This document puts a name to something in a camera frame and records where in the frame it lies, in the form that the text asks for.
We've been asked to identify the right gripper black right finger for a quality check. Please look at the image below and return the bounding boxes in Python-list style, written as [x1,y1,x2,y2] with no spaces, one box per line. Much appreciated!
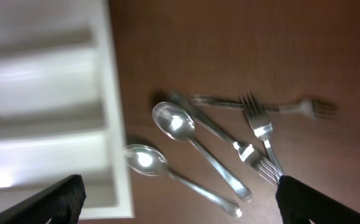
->
[275,175,360,224]

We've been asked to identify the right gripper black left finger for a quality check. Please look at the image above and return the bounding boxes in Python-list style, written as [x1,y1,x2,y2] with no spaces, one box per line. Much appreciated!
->
[0,175,87,224]

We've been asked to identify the steel fork crossing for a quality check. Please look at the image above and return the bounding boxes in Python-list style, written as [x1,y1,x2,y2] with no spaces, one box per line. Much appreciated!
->
[169,92,283,185]

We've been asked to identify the steel fork tines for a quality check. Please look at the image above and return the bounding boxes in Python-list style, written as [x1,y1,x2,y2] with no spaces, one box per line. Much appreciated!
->
[241,92,283,172]

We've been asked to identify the steel tablespoon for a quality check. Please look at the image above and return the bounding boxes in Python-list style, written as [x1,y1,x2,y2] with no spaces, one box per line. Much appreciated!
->
[123,144,242,218]
[152,101,252,201]

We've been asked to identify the steel fork horizontal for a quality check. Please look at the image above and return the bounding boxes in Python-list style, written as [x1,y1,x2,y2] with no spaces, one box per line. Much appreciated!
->
[191,94,338,119]

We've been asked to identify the white plastic cutlery tray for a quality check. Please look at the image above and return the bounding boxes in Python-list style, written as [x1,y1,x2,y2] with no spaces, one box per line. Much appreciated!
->
[0,0,134,220]

